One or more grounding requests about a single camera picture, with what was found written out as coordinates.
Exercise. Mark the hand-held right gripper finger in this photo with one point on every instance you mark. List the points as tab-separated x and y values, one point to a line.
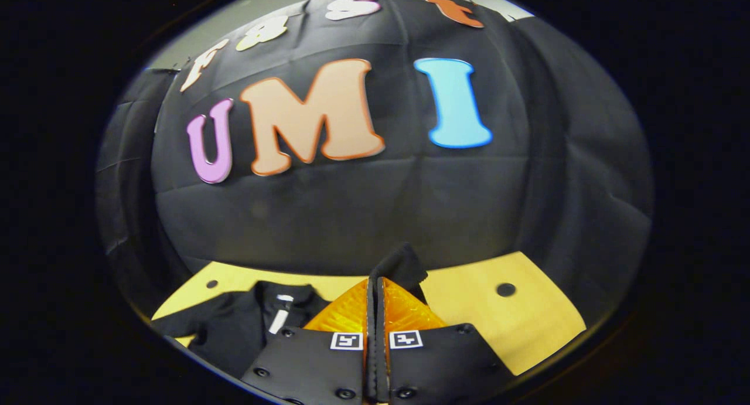
381	334
370	334

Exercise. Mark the black buttoned shirt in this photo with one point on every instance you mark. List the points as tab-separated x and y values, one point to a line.
234	326

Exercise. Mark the black backdrop cloth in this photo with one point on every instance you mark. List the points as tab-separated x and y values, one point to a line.
381	206

